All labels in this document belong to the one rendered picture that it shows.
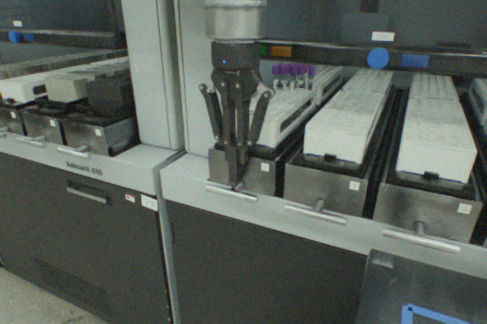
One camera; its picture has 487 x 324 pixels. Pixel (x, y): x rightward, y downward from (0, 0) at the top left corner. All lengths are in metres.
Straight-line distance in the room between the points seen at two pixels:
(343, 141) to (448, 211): 0.18
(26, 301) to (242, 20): 1.41
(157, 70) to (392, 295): 0.62
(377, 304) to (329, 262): 0.33
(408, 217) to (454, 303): 0.24
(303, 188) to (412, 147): 0.18
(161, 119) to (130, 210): 0.23
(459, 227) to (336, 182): 0.18
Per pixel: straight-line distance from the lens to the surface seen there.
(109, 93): 0.87
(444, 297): 0.37
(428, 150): 0.57
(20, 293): 1.71
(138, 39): 0.80
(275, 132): 0.62
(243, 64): 0.51
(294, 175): 0.58
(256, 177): 0.61
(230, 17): 0.50
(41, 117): 0.97
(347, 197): 0.58
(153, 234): 0.86
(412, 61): 0.57
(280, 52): 0.60
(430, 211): 0.57
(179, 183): 0.72
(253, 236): 0.69
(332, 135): 0.58
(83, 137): 0.87
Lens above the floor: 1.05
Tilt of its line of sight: 26 degrees down
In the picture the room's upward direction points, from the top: straight up
